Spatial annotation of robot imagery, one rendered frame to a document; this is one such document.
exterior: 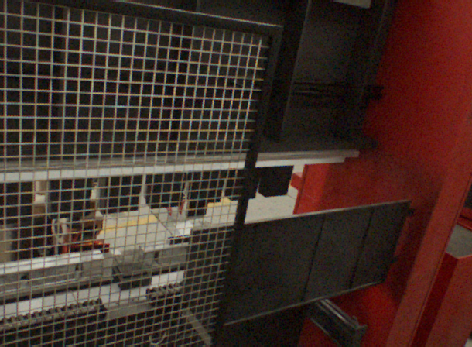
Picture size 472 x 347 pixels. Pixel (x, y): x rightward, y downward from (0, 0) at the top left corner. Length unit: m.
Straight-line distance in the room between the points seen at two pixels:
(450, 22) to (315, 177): 1.08
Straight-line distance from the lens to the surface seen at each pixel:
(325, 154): 2.14
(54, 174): 1.78
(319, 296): 2.12
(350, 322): 2.16
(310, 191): 2.77
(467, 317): 3.24
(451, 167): 2.25
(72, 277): 2.04
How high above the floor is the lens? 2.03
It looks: 20 degrees down
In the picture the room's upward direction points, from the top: 10 degrees clockwise
